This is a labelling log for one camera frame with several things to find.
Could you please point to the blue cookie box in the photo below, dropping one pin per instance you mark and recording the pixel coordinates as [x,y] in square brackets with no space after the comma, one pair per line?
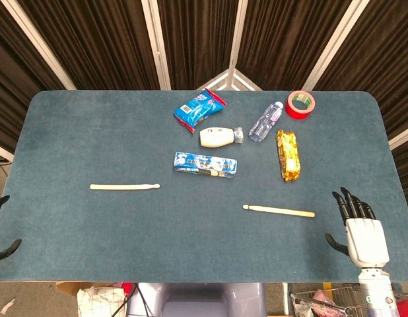
[204,164]

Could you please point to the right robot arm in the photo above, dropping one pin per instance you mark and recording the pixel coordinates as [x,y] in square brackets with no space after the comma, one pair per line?
[377,294]

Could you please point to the white checked bag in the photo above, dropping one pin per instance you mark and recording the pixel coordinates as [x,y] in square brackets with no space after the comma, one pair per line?
[98,302]

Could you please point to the pale wooden drumstick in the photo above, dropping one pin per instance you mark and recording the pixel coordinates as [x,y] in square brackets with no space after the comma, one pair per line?
[280,211]
[124,187]

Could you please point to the dark brown curtain panel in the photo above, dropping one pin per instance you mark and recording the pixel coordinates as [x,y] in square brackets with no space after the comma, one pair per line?
[389,49]
[98,43]
[283,39]
[12,66]
[197,39]

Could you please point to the white milk bottle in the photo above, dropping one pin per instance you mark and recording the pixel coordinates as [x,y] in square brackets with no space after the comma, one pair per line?
[214,137]

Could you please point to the brown cardboard box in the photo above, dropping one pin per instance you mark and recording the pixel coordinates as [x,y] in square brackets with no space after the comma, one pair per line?
[72,288]

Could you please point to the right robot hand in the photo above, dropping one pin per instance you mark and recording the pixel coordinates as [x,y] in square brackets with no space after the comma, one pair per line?
[367,241]

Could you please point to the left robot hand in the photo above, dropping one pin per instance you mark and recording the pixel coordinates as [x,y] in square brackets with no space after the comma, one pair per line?
[7,250]

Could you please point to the white paper scrap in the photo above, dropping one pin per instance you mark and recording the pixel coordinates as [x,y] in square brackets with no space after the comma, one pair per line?
[7,305]

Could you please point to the lavender robot base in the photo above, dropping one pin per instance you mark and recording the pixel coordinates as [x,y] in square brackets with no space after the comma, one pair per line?
[197,297]

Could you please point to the gold foil snack pack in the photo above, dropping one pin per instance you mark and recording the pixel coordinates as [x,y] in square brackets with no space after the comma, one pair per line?
[288,155]

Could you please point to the clear plastic water bottle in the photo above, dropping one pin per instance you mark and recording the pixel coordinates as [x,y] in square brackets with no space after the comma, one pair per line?
[265,123]

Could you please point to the white screen frame post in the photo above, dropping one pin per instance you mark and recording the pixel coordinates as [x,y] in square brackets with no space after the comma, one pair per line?
[238,33]
[38,43]
[2,152]
[402,137]
[156,43]
[335,43]

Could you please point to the blue red-edged snack bag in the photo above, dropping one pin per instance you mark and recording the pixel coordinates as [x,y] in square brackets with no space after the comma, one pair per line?
[197,109]

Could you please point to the blue table cloth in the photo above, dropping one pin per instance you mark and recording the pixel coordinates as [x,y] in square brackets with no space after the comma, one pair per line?
[124,231]

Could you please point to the red tape roll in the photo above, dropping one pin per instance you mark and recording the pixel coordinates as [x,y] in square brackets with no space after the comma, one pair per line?
[298,114]

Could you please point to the red bag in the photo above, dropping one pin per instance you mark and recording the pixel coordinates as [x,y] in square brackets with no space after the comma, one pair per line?
[407,308]

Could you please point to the pink cloth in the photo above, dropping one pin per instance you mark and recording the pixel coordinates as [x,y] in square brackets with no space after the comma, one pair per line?
[323,297]

